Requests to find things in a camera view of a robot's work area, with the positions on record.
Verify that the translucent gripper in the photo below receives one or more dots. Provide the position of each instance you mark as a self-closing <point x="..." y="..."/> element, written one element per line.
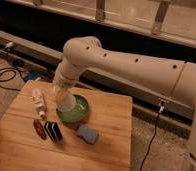
<point x="60" y="92"/>

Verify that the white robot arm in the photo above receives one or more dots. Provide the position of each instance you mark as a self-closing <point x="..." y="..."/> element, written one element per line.
<point x="169" y="79"/>

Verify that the green ceramic bowl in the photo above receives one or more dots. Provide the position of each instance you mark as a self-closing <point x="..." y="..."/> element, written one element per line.
<point x="78" y="113"/>

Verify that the white tube with cap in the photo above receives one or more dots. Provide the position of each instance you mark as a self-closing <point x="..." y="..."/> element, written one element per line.
<point x="39" y="102"/>

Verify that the red brown oval item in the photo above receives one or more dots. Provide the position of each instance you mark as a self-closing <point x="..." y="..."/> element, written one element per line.
<point x="39" y="129"/>

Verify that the blue sponge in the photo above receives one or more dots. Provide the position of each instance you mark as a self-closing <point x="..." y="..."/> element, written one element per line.
<point x="89" y="135"/>

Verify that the white ceramic cup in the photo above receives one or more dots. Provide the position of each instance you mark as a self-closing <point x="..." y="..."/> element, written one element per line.
<point x="65" y="101"/>

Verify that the blue object behind table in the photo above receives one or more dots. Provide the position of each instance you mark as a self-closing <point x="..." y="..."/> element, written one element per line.
<point x="31" y="76"/>

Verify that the black white striped eraser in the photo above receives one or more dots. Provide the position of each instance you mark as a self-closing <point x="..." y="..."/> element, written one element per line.
<point x="53" y="131"/>

